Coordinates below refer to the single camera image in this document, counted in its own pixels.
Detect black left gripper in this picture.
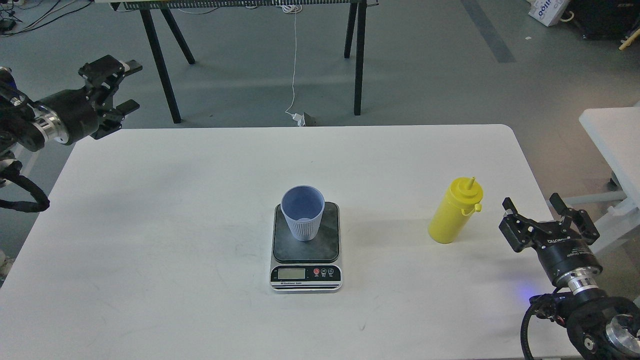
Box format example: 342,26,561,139
34,55,143,147

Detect white cardboard box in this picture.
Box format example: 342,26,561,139
528,0,572,27

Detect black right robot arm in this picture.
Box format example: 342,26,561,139
499,193,640,360

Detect blue plastic cup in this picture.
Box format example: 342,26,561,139
280,185,325,242

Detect digital kitchen scale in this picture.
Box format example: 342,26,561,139
269,202,345,294

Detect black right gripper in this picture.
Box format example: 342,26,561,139
498,193,602,288

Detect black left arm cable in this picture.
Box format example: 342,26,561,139
0,160,51,214

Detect white hanging cable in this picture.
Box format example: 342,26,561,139
281,4,302,118

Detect white side table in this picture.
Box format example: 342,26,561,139
578,106,640,256

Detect white power adapter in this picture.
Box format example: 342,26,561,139
291,112,318,127

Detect black trestle table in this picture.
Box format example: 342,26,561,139
105,0,370,125

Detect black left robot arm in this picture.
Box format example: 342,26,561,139
0,55,143,170

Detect yellow squeeze bottle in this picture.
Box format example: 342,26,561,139
427,177,483,244

